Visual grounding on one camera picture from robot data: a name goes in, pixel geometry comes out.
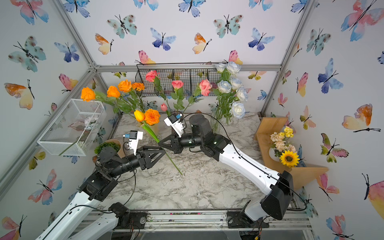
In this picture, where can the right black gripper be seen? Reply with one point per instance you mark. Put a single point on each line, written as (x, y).
(176, 142)

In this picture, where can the small white rose stem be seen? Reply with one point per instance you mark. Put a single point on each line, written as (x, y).
(232, 68)

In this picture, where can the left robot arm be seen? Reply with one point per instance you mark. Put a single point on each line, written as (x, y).
(96, 188)

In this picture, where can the white mesh wall basket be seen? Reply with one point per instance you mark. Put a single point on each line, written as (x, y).
(74, 129)

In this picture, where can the pink rose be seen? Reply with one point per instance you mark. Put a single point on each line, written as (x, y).
(202, 89)

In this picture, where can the pink rose pair stem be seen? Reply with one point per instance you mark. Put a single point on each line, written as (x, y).
(177, 93)

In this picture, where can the sunflower bouquet in vase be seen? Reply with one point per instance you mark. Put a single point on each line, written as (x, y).
(281, 150)

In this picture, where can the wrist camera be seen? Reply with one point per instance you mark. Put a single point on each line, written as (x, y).
(175, 121)
(131, 140)

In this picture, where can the wooden corner shelf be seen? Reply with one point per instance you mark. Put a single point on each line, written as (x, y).
(302, 176)

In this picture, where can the orange tulip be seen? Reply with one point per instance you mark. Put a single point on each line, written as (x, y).
(139, 115)

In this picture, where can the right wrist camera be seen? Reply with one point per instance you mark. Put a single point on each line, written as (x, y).
(175, 121)

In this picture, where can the potted green succulent plant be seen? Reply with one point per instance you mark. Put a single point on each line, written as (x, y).
(113, 143)

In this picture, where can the pink tulip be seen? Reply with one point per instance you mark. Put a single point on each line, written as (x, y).
(166, 109)

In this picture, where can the orange ranunculus flower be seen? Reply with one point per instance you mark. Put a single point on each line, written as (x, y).
(125, 87)

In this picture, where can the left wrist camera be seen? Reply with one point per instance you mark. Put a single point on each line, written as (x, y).
(131, 140)

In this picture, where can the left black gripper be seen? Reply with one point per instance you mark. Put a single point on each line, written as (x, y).
(143, 160)

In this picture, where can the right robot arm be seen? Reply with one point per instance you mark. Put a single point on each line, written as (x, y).
(277, 187)

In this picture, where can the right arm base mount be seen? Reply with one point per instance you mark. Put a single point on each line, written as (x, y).
(239, 220)

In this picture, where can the yellow ruffled vase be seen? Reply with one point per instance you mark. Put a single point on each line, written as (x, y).
(151, 129)

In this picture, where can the orange rose flower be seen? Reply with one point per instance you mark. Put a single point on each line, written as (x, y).
(88, 95)
(113, 96)

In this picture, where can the clear glass vase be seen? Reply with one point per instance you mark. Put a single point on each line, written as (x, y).
(216, 123)

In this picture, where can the small white rosebud stem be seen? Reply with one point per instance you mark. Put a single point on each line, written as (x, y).
(223, 94)

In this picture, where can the orange marigold stem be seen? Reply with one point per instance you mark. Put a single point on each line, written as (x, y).
(152, 117)

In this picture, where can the orange carnation flower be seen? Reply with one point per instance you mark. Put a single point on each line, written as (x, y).
(137, 93)

